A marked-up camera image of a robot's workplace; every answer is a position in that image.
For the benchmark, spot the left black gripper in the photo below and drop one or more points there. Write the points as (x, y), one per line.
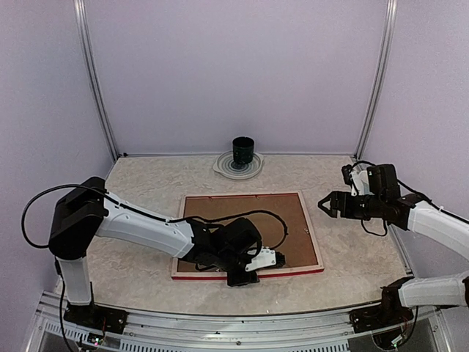
(234, 281)

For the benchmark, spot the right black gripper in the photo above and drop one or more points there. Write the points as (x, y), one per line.
(338, 196)

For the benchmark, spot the brown cardboard backing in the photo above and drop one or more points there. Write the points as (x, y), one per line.
(227, 209)

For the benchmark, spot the red wooden picture frame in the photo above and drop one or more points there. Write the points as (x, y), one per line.
(311, 234)

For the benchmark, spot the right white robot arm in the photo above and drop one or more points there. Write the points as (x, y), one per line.
(437, 243)

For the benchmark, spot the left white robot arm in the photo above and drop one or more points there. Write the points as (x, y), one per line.
(89, 211)

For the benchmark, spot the dark green cup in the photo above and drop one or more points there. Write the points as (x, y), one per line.
(243, 150)

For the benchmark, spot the white striped ceramic plate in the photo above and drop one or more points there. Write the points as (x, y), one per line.
(225, 166)

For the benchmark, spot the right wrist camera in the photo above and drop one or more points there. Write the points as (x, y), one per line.
(356, 179)

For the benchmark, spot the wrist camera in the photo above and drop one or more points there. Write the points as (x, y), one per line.
(356, 179)
(267, 258)

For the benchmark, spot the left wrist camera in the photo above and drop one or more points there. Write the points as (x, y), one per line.
(267, 258)

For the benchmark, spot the aluminium front rail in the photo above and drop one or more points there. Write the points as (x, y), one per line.
(327, 330)

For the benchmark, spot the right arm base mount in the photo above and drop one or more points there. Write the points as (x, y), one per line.
(389, 313)

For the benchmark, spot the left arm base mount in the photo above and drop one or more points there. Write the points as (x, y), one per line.
(97, 317)

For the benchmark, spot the right aluminium corner post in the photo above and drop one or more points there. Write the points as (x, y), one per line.
(379, 77)

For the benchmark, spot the aluminium corner post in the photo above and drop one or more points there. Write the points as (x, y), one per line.
(97, 95)
(379, 77)

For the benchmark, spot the left aluminium corner post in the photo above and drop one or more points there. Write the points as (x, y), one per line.
(97, 95)

